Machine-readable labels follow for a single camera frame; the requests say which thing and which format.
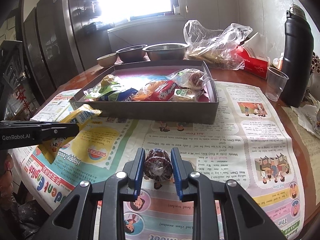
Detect dark round candy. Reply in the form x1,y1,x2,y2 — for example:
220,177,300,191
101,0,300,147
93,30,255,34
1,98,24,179
144,148,173,181

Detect yellow snack packet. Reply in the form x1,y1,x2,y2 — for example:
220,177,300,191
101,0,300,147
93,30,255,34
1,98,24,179
38,104,102,164

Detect green jelly snack bag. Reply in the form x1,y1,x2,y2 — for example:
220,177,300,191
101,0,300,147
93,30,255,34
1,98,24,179
84,74,124,101

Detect round cookie green label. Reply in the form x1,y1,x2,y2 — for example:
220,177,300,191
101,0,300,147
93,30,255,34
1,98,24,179
169,88,203,102

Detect blue snack packet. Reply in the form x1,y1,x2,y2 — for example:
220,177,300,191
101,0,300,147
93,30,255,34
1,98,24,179
98,88,138,101

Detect red snack bar wrapper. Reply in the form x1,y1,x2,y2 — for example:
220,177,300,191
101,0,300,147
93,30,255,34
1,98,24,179
147,80,179,101

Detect clear bag red pastry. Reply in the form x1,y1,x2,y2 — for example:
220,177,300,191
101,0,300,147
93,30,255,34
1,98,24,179
167,68,212,90

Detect orange pastry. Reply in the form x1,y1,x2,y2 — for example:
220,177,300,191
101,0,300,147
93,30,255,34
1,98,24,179
133,81,164,101

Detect person's left hand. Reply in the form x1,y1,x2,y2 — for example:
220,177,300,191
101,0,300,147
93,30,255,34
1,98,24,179
0,153,14,210

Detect left English newspaper sheet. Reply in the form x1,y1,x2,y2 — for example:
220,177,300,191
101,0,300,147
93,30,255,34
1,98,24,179
10,88,141,211

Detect english newspaper sheet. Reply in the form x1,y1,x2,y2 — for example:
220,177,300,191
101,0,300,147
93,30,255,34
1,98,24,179
94,80,306,240
10,88,141,211

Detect right English newspaper sheet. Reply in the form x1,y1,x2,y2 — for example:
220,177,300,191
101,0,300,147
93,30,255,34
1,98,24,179
94,80,306,240

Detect grey shallow cardboard box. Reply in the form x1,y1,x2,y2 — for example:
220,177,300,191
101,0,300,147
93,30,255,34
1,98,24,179
70,60,219,124

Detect small white ceramic bowl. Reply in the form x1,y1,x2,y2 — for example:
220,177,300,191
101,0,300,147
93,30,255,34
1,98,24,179
97,53,118,68

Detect small dark steel bowl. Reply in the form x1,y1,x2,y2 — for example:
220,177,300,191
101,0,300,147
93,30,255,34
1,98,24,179
116,44,148,63

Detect large steel bowl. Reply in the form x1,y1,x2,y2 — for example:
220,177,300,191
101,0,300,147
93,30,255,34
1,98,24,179
143,43,189,61

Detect clear plastic bag with bread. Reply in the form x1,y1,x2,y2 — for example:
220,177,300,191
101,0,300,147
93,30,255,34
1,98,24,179
183,20,252,70

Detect clear plastic cup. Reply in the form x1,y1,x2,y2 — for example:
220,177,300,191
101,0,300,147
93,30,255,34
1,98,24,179
265,66,289,102

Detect yellowed paper sheet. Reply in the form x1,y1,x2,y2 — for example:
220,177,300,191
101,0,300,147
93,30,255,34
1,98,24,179
282,107,319,172

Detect red tissue box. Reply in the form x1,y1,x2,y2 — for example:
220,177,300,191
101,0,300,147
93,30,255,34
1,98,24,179
236,33,270,80

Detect papers under steel cup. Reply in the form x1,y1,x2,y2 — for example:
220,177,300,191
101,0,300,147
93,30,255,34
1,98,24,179
291,89,319,138

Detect white medicine bottle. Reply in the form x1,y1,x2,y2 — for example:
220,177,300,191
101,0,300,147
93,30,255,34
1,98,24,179
272,53,284,70

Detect flower bouquet in white vase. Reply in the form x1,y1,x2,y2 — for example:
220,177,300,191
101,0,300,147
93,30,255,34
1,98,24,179
309,52,320,86

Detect black thermos flask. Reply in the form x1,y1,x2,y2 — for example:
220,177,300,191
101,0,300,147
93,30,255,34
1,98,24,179
280,4,314,107

